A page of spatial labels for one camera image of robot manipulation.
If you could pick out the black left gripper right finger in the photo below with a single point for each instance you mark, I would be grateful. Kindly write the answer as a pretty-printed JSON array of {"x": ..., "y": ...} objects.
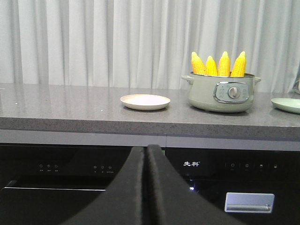
[{"x": 171, "y": 200}]

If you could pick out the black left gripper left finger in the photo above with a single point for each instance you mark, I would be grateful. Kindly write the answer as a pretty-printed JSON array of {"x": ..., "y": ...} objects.
[{"x": 122, "y": 202}]

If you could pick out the white round plate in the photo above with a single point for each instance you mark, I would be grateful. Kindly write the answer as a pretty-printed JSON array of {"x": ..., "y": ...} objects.
[{"x": 145, "y": 102}]

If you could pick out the pale yellow corn cob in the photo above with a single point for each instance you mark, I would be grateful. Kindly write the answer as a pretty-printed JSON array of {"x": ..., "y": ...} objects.
[{"x": 197, "y": 64}]

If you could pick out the bright yellow corn cob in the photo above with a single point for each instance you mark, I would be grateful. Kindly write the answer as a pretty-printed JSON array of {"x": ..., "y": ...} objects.
[{"x": 211, "y": 68}]

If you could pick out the yellow corn cob with spots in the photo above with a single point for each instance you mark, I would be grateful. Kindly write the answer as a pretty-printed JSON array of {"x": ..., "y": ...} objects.
[{"x": 224, "y": 65}]

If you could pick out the green round plate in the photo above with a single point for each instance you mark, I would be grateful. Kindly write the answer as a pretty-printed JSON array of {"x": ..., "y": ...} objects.
[{"x": 291, "y": 105}]

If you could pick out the black dishwasher left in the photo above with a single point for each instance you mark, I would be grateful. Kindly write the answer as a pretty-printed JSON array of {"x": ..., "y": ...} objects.
[{"x": 46, "y": 184}]

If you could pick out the green electric cooking pot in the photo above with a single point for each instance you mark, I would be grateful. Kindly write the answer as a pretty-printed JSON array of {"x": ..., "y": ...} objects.
[{"x": 223, "y": 94}]

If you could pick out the white pleated curtain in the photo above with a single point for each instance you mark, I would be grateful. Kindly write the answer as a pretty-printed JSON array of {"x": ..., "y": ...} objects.
[{"x": 145, "y": 43}]

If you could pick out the black oven with handle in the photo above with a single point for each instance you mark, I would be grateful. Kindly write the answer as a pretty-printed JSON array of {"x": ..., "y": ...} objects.
[{"x": 256, "y": 187}]

